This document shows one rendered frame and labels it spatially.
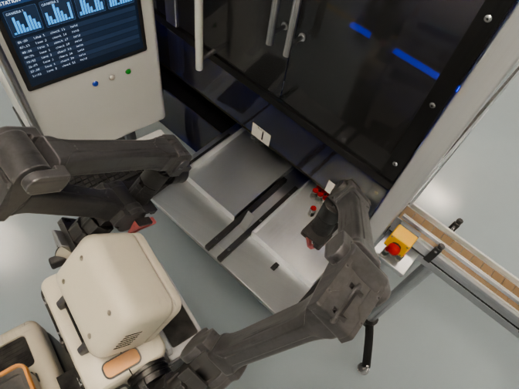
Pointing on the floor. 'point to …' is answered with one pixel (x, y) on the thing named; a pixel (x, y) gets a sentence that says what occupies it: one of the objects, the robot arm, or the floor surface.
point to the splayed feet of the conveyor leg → (367, 348)
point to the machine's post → (452, 121)
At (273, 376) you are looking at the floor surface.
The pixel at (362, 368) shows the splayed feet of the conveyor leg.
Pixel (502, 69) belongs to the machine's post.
